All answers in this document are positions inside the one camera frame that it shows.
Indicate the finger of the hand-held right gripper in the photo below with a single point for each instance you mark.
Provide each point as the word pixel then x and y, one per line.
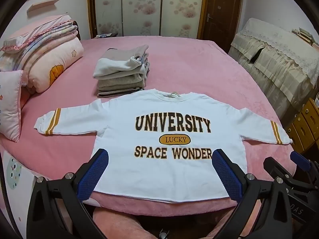
pixel 278 166
pixel 299 159

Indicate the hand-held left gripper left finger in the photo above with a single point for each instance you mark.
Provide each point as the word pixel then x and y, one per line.
pixel 93 176

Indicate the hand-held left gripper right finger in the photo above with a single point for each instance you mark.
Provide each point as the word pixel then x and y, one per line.
pixel 224 176

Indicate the white printed sweatshirt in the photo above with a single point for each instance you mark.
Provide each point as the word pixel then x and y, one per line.
pixel 119 119

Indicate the stack of folded clothes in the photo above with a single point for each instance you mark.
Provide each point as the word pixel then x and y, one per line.
pixel 119 79

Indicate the light wooden drawer cabinet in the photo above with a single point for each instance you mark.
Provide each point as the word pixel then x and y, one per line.
pixel 304 127

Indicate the person's right leg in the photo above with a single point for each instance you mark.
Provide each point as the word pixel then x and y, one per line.
pixel 221 229

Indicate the person's leg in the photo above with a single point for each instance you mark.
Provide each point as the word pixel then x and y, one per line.
pixel 221 229
pixel 117 224

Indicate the person's left leg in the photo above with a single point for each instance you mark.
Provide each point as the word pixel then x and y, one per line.
pixel 117 224

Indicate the white dotted mattress side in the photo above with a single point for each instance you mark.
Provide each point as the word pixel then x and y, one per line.
pixel 17 191

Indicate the cream lace covered furniture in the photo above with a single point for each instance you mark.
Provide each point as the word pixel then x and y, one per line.
pixel 279 62

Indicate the small white embroidered pillow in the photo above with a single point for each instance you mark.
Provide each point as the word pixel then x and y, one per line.
pixel 11 104

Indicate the pink bed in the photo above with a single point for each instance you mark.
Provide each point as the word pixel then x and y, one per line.
pixel 199 67

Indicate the stack of books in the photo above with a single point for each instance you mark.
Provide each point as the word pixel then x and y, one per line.
pixel 305 36

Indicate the dark wooden headboard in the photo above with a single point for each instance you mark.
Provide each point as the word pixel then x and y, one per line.
pixel 77 29

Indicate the brown wooden door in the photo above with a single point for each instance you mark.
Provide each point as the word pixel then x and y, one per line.
pixel 221 10

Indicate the floral sliding door wardrobe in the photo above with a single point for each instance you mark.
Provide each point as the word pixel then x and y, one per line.
pixel 139 5

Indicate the light wooden wall shelf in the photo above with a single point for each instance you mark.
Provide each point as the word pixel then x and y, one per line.
pixel 42 5

